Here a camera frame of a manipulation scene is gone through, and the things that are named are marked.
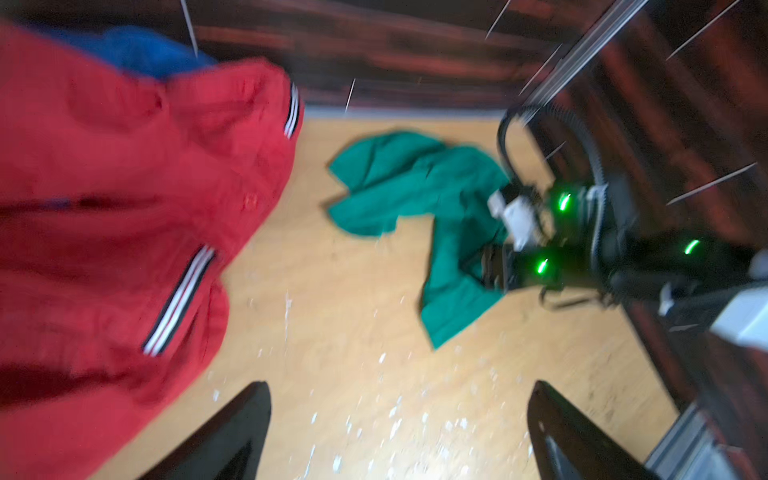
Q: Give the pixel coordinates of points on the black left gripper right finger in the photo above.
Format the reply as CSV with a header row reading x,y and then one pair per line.
x,y
568,445

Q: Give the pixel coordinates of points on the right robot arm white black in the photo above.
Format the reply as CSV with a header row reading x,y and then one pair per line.
x,y
698,302

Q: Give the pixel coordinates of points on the blue cloth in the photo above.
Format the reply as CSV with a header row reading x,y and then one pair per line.
x,y
134,50

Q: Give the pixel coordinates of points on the green cloth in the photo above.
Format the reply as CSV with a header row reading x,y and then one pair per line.
x,y
407,174

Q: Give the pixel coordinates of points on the aluminium frame rail right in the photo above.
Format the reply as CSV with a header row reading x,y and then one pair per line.
x,y
590,44

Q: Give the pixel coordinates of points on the red cloth garment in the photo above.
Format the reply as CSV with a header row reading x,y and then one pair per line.
x,y
123,199

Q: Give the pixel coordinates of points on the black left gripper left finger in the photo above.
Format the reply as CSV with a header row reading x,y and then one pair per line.
x,y
228,446

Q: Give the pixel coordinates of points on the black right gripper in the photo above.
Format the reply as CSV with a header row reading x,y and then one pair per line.
x,y
552,241

